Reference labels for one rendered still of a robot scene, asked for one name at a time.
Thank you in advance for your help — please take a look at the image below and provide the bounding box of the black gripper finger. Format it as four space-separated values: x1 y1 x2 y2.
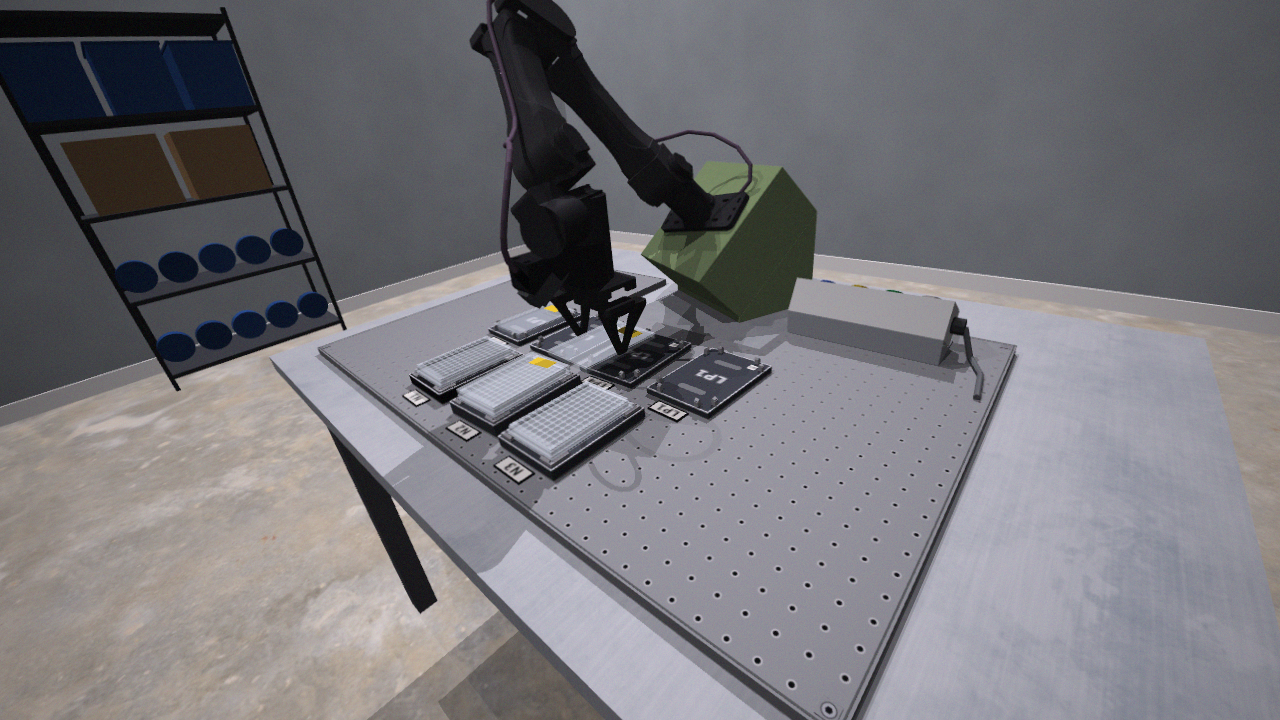
550 290 590 336
598 296 646 355

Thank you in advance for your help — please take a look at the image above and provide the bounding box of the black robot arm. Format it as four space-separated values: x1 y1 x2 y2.
492 0 749 309

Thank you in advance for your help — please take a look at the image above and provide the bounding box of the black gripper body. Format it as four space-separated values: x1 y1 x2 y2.
561 234 636 315

